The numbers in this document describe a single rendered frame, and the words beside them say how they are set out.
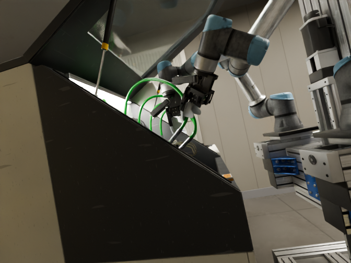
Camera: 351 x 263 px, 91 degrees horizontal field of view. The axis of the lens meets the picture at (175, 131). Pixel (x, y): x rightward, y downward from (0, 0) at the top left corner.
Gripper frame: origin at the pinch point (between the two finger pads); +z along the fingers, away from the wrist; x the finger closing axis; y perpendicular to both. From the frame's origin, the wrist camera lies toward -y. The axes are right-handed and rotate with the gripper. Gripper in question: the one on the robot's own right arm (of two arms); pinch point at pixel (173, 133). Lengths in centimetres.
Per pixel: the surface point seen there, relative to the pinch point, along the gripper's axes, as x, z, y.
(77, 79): -22.8, -28.1, -29.3
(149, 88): 35, -36, -18
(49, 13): 101, -182, -144
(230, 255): -35, 36, 15
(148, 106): 35.1, -24.2, -21.0
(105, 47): -32.4, -30.8, -10.3
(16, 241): -35, 26, -54
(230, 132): 198, 10, 52
